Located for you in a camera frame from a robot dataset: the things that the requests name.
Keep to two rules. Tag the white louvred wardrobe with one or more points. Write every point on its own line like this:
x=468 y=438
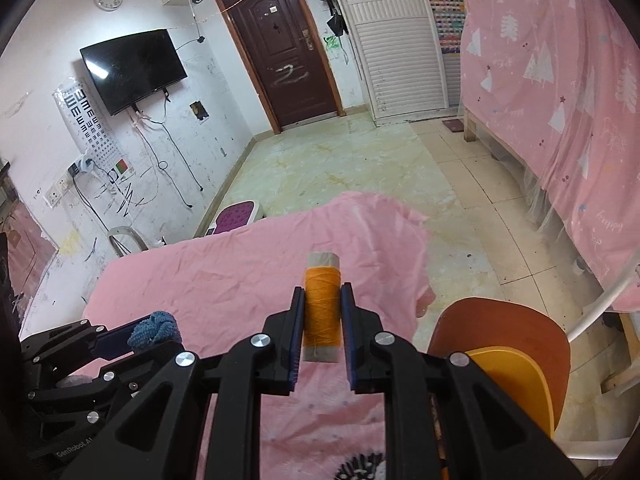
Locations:
x=395 y=50

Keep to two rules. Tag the black hanging pouch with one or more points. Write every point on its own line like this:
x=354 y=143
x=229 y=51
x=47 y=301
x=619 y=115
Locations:
x=335 y=25

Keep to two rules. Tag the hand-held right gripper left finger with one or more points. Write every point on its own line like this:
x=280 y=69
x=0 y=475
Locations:
x=298 y=340

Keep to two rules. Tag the orange thread spool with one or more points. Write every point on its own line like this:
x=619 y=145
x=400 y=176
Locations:
x=322 y=305

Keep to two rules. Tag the black wall television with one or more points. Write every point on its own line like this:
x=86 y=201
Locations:
x=132 y=70

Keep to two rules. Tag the wall mirror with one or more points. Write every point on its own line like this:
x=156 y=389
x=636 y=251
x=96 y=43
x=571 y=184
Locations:
x=30 y=250

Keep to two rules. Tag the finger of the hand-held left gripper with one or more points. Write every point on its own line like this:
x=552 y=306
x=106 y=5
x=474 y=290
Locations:
x=112 y=342
x=140 y=365

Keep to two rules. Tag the dark doormat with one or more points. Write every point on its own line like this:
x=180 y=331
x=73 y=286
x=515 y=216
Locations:
x=453 y=125

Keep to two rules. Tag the blue knitted cloth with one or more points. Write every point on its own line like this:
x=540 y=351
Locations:
x=155 y=330

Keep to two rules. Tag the orange plastic chair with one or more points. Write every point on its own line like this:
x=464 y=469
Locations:
x=500 y=320

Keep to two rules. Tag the pink tree print curtain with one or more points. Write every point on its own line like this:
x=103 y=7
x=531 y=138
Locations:
x=550 y=85

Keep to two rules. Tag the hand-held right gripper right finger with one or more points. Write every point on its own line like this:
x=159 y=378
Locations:
x=348 y=340

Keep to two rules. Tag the purple bathroom scale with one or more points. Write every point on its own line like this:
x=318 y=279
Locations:
x=235 y=215

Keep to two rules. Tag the white metal rail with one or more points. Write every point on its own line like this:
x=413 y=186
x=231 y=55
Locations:
x=605 y=300

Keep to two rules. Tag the white wall socket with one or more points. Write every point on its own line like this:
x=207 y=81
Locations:
x=56 y=194

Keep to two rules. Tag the dark brown door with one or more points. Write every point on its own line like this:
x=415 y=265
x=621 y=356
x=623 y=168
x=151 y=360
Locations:
x=280 y=45

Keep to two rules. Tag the colourful grid poster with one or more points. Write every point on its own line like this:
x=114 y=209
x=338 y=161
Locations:
x=446 y=20

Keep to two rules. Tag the black charger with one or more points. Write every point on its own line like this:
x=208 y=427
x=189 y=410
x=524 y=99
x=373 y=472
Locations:
x=73 y=169

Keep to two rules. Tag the eye test chart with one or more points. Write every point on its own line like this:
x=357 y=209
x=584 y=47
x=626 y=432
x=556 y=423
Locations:
x=92 y=130

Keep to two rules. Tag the yellow plastic chair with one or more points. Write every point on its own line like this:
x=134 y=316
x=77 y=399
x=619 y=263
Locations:
x=515 y=380

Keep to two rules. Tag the brown wall box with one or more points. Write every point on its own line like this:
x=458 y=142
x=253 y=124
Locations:
x=197 y=110

